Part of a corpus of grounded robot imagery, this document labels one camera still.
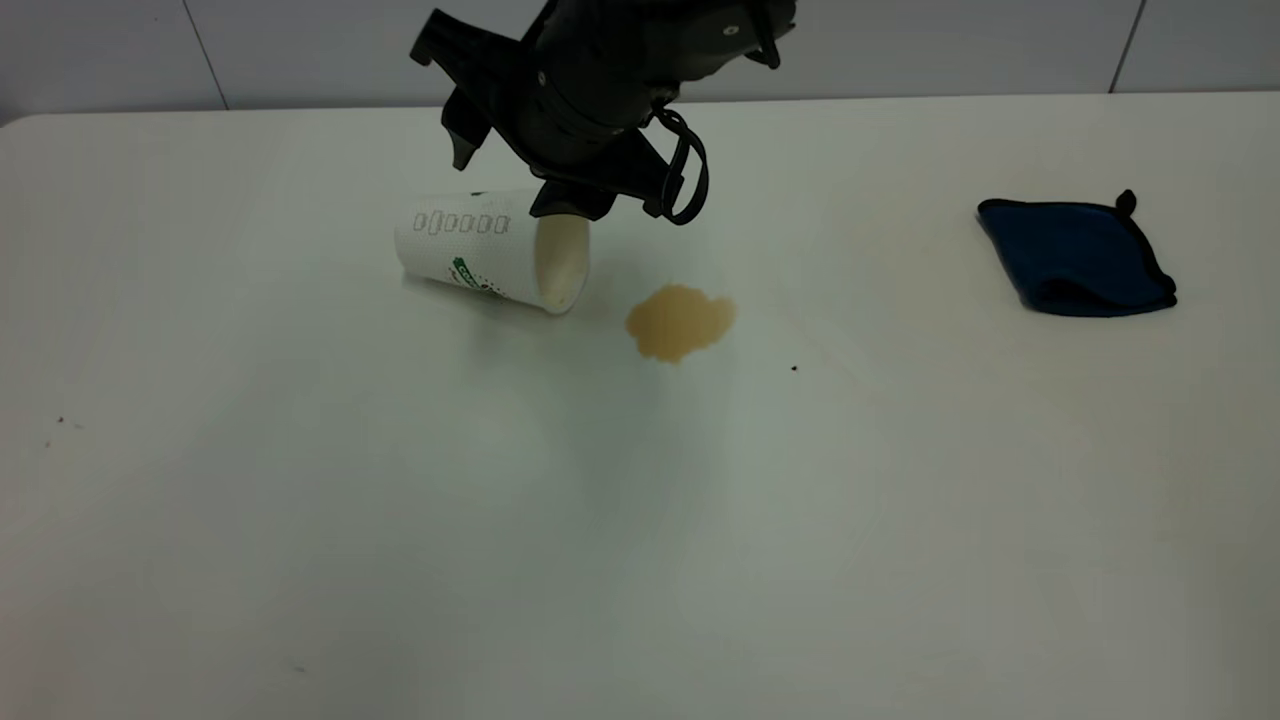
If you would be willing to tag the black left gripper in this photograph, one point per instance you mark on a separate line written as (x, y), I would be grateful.
(585, 100)

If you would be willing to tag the white paper coffee cup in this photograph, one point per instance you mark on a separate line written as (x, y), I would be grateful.
(470, 255)

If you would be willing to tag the dark blue cleaning cloth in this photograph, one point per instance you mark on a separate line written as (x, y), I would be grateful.
(1075, 258)

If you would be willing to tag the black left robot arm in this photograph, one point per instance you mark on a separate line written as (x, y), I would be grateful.
(735, 28)

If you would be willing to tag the brown coffee spill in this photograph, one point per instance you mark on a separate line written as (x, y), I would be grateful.
(680, 322)

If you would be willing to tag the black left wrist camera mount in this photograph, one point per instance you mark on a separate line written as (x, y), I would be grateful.
(465, 42)

